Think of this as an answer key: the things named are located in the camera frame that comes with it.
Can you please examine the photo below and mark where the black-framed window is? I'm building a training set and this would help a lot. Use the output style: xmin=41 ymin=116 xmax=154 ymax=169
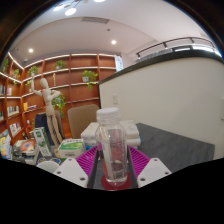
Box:
xmin=173 ymin=44 xmax=223 ymax=58

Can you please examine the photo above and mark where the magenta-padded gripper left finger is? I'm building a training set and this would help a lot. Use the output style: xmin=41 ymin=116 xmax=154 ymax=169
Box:
xmin=53 ymin=145 xmax=100 ymax=190

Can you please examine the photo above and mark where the yellow striped white mug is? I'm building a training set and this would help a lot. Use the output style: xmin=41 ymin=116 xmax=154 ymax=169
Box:
xmin=36 ymin=160 xmax=60 ymax=174

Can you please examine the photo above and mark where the white wall poster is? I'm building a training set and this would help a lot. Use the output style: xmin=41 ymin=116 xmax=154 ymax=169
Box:
xmin=114 ymin=54 xmax=124 ymax=73

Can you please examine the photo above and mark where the tan chair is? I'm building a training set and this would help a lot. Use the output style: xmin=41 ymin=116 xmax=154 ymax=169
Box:
xmin=67 ymin=103 xmax=100 ymax=139

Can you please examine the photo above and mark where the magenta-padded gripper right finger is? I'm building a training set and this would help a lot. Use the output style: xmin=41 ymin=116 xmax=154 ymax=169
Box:
xmin=126 ymin=145 xmax=173 ymax=189

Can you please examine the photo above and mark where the dark book stack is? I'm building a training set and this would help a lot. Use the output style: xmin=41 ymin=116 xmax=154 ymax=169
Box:
xmin=12 ymin=138 xmax=40 ymax=166

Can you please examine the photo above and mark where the dark blue chair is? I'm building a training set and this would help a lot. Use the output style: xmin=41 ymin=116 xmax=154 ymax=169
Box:
xmin=34 ymin=111 xmax=64 ymax=139

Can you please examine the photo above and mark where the wooden artist mannequin figure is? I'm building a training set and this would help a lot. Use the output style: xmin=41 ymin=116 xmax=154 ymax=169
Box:
xmin=31 ymin=77 xmax=65 ymax=146

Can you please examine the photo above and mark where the clear plastic water bottle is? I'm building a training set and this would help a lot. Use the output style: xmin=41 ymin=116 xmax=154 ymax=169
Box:
xmin=94 ymin=107 xmax=129 ymax=187

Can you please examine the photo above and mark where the colourful book stack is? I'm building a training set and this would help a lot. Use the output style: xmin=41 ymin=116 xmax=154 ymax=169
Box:
xmin=0 ymin=129 xmax=14 ymax=160

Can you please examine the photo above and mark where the grey curtain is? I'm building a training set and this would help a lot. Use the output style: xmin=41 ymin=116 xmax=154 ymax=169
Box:
xmin=138 ymin=49 xmax=174 ymax=63

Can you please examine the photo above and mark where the branched ceiling lamp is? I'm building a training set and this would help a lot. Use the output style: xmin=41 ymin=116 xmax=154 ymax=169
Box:
xmin=53 ymin=0 xmax=107 ymax=17

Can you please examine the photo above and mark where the green and white flat box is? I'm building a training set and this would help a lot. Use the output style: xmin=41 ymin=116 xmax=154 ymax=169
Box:
xmin=58 ymin=139 xmax=87 ymax=159

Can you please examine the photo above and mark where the orange wooden shelf unit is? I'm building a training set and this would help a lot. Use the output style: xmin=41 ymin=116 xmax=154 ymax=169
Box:
xmin=0 ymin=52 xmax=118 ymax=158

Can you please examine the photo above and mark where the black ceiling track rail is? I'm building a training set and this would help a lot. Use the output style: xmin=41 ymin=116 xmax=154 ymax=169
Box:
xmin=135 ymin=36 xmax=216 ymax=59

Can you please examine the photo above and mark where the ceiling air vent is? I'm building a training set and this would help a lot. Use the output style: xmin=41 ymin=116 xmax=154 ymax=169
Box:
xmin=80 ymin=16 xmax=110 ymax=25

